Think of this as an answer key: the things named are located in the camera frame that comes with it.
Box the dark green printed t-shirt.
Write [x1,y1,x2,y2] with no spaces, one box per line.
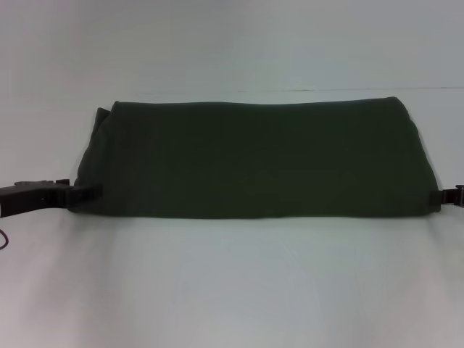
[68,96,442,221]

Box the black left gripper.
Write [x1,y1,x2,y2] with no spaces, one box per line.
[0,178,104,219]

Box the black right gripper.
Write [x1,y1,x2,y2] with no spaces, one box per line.
[430,183,464,208]

